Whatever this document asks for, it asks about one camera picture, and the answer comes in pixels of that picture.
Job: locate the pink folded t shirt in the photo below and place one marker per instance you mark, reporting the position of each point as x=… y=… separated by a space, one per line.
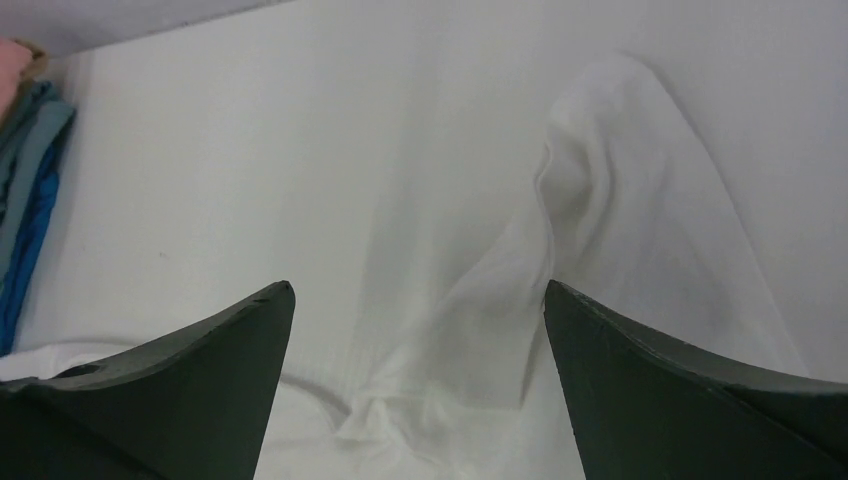
x=15 y=58

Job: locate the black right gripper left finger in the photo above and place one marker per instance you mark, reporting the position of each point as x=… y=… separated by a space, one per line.
x=192 y=404

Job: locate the blue folded t shirt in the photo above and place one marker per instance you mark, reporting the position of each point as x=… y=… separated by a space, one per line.
x=28 y=242

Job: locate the white t shirt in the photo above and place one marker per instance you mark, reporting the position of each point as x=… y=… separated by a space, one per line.
x=447 y=372

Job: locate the beige folded t shirt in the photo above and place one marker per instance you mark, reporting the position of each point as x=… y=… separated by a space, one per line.
x=39 y=60

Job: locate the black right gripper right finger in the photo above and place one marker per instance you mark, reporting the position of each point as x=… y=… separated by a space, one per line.
x=646 y=405

